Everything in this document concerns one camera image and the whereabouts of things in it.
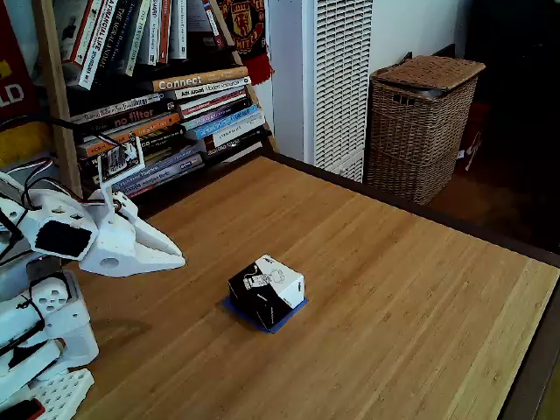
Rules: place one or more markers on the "black and white box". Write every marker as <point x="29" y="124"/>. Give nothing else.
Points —
<point x="262" y="293"/>

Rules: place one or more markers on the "blue tape square target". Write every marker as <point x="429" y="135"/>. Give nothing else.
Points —
<point x="280" y="326"/>

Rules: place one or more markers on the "black book titled no filter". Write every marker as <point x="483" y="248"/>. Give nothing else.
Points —
<point x="131" y="117"/>

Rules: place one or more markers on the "light blue book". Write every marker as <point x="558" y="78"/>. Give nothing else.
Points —
<point x="227" y="120"/>

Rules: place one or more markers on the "red and yellow banner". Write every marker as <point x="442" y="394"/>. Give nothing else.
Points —
<point x="15" y="87"/>

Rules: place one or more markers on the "white book titled Modern Romance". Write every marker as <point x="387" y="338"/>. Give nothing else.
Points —
<point x="210" y="88"/>

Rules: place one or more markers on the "tan book titled Connect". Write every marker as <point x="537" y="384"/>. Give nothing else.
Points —
<point x="197" y="79"/>

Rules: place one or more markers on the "red and black clamp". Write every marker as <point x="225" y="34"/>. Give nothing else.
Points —
<point x="22" y="411"/>

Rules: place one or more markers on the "white red book Financial Life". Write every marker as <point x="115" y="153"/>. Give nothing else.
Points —
<point x="89" y="44"/>

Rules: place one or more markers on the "black book Moral Animal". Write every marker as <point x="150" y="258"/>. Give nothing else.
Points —
<point x="111" y="39"/>

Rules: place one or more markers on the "orange standing book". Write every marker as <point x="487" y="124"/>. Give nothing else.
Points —
<point x="164" y="30"/>

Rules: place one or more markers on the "red football club scarf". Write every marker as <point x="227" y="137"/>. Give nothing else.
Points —
<point x="247" y="35"/>

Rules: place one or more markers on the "white louvered heater unit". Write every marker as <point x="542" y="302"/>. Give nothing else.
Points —
<point x="341" y="87"/>

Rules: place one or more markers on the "brown wicker basket with lid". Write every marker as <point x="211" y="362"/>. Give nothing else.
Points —
<point x="415" y="131"/>

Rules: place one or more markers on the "red and white floor object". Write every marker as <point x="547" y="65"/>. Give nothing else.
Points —
<point x="473" y="149"/>

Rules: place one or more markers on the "white bracket with camera board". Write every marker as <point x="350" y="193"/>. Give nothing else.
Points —
<point x="118" y="157"/>

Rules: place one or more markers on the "white perforated base plate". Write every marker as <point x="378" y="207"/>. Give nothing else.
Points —
<point x="61" y="394"/>

